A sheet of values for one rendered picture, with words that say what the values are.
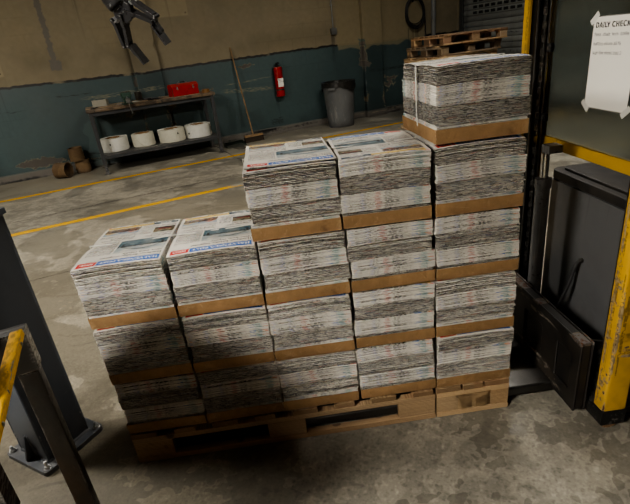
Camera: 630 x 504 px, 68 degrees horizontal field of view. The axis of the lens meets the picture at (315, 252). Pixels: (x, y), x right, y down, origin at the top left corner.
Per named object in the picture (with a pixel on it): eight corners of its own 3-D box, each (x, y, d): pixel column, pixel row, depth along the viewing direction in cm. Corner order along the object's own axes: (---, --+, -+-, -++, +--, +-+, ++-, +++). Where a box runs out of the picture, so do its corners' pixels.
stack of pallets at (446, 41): (462, 111, 837) (464, 31, 785) (505, 114, 760) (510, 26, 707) (403, 124, 784) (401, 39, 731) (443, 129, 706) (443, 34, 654)
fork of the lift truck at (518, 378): (292, 411, 191) (291, 403, 189) (542, 374, 195) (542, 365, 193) (294, 429, 182) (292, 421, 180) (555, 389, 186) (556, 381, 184)
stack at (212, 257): (159, 395, 214) (106, 226, 180) (410, 358, 218) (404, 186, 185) (137, 464, 178) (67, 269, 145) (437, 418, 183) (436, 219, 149)
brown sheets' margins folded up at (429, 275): (152, 370, 208) (120, 268, 187) (409, 333, 212) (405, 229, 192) (128, 435, 173) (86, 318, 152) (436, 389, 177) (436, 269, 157)
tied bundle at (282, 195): (254, 207, 182) (244, 148, 173) (329, 197, 184) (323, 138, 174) (252, 244, 148) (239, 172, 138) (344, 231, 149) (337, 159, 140)
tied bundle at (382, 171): (330, 197, 184) (324, 137, 174) (404, 187, 184) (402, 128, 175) (342, 231, 149) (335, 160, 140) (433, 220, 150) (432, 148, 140)
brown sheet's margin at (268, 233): (254, 205, 182) (253, 195, 180) (328, 195, 183) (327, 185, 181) (252, 242, 147) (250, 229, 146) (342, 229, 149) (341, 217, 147)
